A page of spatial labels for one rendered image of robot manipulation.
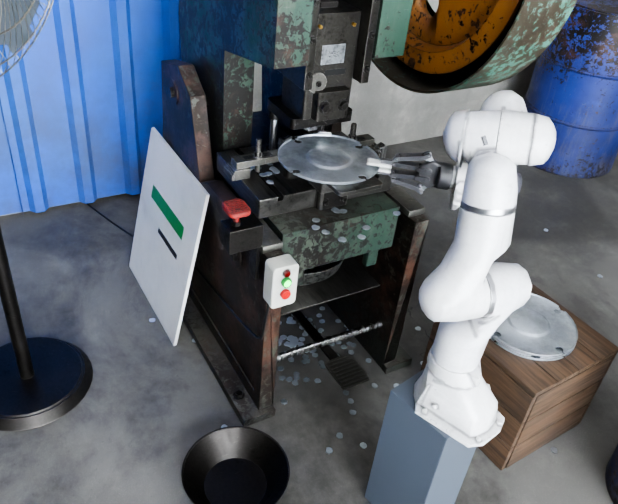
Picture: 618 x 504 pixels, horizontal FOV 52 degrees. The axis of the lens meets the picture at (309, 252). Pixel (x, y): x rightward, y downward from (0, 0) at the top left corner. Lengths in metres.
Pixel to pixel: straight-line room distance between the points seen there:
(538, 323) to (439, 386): 0.62
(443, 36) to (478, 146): 0.68
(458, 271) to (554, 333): 0.79
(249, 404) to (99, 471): 0.48
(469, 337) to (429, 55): 0.87
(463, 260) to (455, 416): 0.40
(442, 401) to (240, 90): 1.05
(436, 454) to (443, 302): 0.43
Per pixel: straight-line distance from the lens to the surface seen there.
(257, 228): 1.63
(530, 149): 1.33
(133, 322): 2.41
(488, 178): 1.26
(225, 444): 1.98
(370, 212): 1.85
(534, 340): 2.00
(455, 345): 1.44
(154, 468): 1.98
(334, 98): 1.75
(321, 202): 1.81
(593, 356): 2.07
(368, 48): 1.75
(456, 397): 1.51
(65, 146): 2.92
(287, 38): 1.60
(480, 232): 1.29
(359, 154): 1.86
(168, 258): 2.27
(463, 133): 1.33
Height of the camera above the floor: 1.61
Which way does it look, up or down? 36 degrees down
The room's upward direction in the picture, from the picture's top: 6 degrees clockwise
